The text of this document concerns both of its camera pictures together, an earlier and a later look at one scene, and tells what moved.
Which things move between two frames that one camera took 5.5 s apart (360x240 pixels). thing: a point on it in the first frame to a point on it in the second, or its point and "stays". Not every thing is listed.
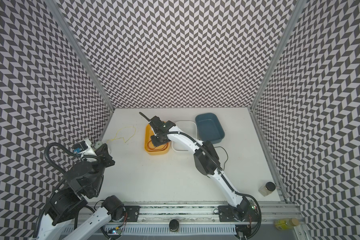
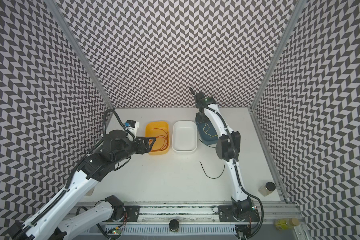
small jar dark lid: x=267 y=189 stays
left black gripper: x=102 y=151 to x=146 y=147
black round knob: x=174 y=225 stays
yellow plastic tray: x=149 y=147 stays
